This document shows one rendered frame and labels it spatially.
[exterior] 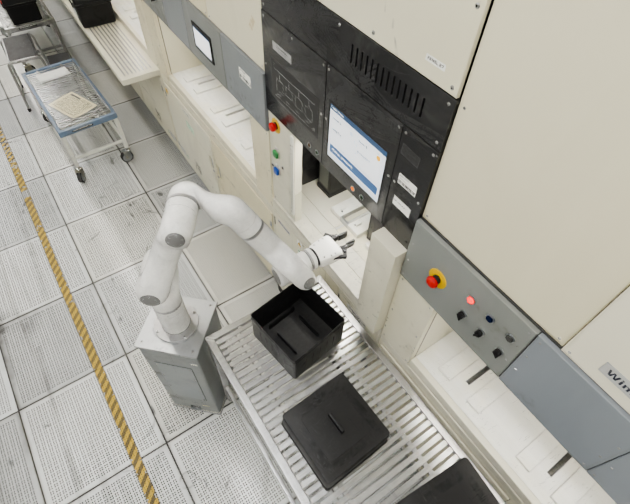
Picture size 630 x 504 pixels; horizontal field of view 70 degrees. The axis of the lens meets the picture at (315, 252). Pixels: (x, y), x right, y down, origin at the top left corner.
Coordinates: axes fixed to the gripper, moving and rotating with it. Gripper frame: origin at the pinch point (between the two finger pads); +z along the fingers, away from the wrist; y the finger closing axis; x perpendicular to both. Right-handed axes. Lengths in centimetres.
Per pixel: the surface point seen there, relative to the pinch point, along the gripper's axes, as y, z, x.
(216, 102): -151, 16, -34
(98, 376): -68, -115, -119
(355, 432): 53, -33, -33
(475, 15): 25, 2, 94
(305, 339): 9.4, -24.5, -42.0
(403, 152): 16, 2, 54
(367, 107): -1, 2, 58
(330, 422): 45, -38, -33
